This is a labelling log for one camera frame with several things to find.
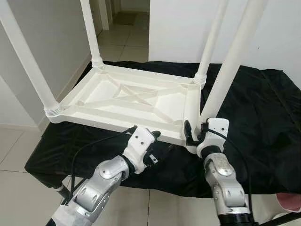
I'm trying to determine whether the black table cloth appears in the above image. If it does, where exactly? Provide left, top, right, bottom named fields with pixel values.
left=24, top=61, right=301, bottom=196

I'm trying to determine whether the black metal stand leg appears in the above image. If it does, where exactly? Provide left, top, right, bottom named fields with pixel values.
left=55, top=186, right=71, bottom=198

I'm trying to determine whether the pink seat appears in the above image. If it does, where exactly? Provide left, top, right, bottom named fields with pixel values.
left=277, top=192, right=301, bottom=212

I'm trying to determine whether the black metal bar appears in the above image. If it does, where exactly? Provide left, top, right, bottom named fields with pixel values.
left=259, top=212, right=301, bottom=226

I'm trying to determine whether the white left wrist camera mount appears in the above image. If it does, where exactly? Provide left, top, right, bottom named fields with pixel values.
left=123, top=126, right=157, bottom=174

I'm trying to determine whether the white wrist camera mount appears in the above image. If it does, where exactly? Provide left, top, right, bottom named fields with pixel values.
left=123, top=126, right=157, bottom=174
left=197, top=119, right=230, bottom=158

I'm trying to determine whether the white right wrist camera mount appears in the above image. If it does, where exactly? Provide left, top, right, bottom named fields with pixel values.
left=197, top=119, right=230, bottom=158

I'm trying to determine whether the beige door frame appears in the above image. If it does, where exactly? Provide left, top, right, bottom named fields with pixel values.
left=96, top=0, right=113, bottom=30

